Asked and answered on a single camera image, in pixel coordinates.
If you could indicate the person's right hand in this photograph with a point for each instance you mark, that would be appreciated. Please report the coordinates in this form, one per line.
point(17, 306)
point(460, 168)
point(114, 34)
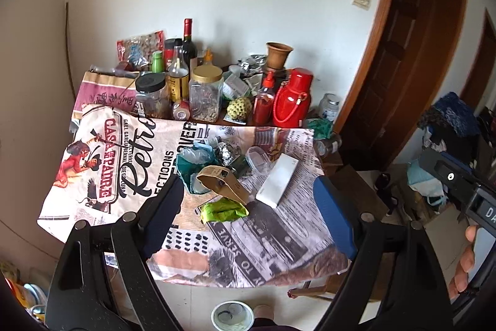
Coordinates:
point(465, 261)

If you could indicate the green crumpled wrapper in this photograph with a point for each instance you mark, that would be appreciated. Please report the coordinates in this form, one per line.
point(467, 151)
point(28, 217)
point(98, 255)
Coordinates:
point(221, 210)

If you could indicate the small orange bottle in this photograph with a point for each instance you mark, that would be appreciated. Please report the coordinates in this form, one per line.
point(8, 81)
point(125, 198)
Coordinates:
point(209, 57)

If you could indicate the brown paper sleeve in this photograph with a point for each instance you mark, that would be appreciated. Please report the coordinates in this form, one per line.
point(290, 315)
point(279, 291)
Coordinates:
point(221, 183)

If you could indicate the pink shoe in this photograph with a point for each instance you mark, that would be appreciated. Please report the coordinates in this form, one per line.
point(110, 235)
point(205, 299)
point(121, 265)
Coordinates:
point(265, 312)

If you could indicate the empty glass jar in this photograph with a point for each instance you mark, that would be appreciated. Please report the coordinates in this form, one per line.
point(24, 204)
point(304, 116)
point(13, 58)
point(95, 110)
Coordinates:
point(329, 108)

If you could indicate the red label jar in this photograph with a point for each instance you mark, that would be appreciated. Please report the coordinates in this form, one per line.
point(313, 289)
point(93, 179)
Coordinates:
point(169, 55)

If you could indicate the silver foil bag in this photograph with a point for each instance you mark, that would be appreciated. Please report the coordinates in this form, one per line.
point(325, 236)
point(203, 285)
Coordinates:
point(250, 63)

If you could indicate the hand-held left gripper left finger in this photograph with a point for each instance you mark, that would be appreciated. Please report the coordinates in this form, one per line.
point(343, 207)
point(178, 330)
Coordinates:
point(166, 207)

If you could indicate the small red cap jar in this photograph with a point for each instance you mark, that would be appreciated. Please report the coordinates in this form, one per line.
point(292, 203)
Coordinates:
point(181, 110)

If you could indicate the green plastic bag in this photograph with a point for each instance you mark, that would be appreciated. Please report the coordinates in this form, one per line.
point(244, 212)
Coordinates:
point(319, 127)

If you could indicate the green plastic bottle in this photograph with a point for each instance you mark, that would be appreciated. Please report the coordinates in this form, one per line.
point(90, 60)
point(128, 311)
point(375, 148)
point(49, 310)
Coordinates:
point(157, 63)

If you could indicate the teal plastic bag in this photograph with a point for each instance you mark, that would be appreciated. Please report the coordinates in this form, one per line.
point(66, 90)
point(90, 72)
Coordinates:
point(190, 170)

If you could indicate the red thermos jug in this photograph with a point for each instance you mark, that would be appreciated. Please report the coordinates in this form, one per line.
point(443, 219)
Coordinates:
point(292, 102)

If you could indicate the clear bag of nuts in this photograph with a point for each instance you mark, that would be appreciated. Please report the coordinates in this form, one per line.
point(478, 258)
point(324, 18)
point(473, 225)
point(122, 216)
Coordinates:
point(139, 44)

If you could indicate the brown clay pot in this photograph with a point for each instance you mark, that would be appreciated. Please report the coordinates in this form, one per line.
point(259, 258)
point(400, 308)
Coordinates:
point(279, 55)

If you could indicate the black lid plastic jar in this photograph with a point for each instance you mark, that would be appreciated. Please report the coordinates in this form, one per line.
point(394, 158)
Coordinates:
point(153, 100)

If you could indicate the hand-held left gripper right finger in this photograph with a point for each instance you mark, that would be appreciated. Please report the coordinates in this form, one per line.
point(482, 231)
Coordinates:
point(333, 214)

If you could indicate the light blue cloth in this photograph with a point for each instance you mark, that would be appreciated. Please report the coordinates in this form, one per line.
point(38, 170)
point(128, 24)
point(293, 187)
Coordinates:
point(422, 179)

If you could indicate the white flat box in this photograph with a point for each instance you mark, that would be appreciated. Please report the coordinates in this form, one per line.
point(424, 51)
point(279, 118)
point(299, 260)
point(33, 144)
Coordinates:
point(277, 179)

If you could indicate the printed tablecloth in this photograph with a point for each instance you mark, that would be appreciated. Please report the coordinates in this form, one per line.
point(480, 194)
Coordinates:
point(128, 145)

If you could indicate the crumpled foil ball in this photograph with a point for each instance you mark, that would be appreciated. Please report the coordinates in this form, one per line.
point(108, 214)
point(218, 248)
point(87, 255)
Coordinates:
point(226, 154)

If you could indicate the green custard apple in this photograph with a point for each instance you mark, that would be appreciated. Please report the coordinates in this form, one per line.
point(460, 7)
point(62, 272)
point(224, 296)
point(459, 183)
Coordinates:
point(239, 109)

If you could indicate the dark blue fuzzy cloth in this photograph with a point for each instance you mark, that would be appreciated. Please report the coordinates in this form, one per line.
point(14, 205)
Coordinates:
point(449, 117)

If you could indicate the pink paper bag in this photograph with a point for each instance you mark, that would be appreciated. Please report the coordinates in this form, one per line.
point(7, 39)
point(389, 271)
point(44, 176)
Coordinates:
point(100, 90)

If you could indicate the clear plastic container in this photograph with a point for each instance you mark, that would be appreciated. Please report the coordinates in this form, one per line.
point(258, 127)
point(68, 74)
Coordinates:
point(257, 160)

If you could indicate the dark wine bottle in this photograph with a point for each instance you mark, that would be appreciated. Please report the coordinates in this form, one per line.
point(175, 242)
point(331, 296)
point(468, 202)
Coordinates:
point(188, 44)

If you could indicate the red sauce bottle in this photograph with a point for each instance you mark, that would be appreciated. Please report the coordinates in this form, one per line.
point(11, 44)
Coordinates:
point(263, 106)

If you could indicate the clear bottle with yellow label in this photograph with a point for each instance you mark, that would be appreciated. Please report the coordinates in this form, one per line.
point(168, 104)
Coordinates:
point(177, 83)

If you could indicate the clear plastic bottle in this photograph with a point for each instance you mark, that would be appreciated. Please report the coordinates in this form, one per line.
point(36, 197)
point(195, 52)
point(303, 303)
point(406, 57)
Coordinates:
point(327, 145)

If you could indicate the gold lid plastic jar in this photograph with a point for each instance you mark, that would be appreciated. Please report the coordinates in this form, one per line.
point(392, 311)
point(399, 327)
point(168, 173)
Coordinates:
point(205, 98)

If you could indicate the brown wooden door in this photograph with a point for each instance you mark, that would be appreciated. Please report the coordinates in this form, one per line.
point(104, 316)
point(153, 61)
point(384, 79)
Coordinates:
point(407, 44)

